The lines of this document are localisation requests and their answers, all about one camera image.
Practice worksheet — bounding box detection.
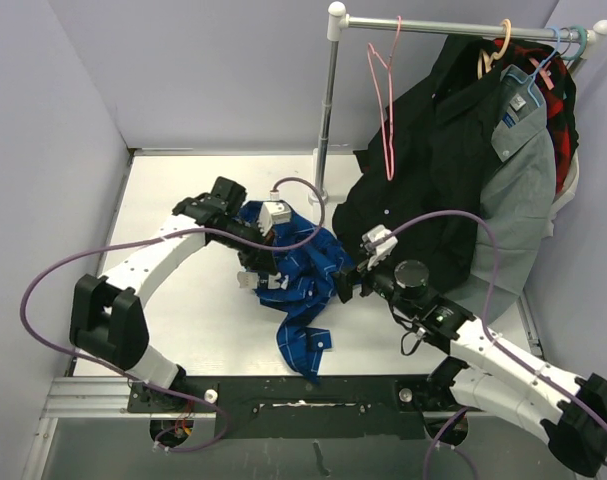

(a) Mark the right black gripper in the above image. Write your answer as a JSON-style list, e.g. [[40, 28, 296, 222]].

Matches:
[[328, 248, 418, 319]]

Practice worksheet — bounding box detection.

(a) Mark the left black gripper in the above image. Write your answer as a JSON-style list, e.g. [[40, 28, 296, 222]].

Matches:
[[213, 217, 277, 275]]

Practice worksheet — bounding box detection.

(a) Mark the blue plaid shirt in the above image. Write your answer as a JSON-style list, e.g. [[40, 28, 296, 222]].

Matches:
[[245, 228, 354, 383]]

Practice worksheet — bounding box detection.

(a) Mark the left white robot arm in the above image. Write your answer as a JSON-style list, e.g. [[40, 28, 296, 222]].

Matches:
[[70, 177, 292, 411]]

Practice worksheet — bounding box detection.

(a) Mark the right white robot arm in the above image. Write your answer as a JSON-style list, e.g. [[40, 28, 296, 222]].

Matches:
[[331, 260, 607, 478]]

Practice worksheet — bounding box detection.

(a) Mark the black hanging shirt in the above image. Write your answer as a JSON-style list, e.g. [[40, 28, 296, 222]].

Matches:
[[332, 35, 501, 293]]

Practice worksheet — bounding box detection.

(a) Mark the grey hanging shirt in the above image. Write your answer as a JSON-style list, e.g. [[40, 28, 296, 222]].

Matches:
[[445, 71, 556, 322]]

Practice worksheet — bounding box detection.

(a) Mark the beige hanger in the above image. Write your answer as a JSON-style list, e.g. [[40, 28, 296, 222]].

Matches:
[[475, 18, 513, 80]]

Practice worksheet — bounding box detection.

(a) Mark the blue hanger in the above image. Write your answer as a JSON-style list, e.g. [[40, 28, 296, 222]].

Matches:
[[503, 39, 568, 113]]

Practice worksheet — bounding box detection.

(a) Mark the red plaid hanging shirt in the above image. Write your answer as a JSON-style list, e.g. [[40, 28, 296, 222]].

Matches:
[[502, 39, 579, 194]]

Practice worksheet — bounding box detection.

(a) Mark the teal hanger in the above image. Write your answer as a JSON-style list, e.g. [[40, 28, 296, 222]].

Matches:
[[561, 25, 588, 62]]

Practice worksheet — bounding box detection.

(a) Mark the white hanging garment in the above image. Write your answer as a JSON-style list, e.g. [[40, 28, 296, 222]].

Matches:
[[545, 152, 580, 237]]

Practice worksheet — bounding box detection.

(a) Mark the metal clothes rack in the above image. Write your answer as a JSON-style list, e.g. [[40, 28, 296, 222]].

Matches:
[[309, 1, 607, 207]]

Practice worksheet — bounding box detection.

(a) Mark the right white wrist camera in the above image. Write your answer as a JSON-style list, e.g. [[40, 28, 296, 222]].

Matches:
[[357, 224, 398, 273]]

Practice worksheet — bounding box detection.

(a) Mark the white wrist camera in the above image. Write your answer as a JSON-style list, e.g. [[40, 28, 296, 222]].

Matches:
[[256, 189, 292, 237], [357, 224, 398, 273]]

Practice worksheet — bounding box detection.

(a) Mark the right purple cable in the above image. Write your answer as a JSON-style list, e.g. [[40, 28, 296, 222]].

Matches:
[[377, 209, 607, 480]]

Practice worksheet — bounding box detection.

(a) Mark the purple cable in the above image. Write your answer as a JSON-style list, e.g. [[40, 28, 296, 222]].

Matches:
[[377, 209, 607, 480], [20, 177, 329, 454]]

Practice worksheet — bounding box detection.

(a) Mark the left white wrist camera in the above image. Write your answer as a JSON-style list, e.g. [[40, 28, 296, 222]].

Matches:
[[256, 189, 292, 237]]

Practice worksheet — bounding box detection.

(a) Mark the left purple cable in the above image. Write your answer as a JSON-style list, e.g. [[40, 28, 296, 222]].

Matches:
[[20, 177, 329, 454]]

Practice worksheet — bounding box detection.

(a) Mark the pink wire hanger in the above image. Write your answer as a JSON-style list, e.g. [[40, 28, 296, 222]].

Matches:
[[366, 15, 403, 181]]

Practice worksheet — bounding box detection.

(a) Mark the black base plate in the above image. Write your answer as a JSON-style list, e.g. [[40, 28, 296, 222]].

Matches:
[[127, 374, 488, 442]]

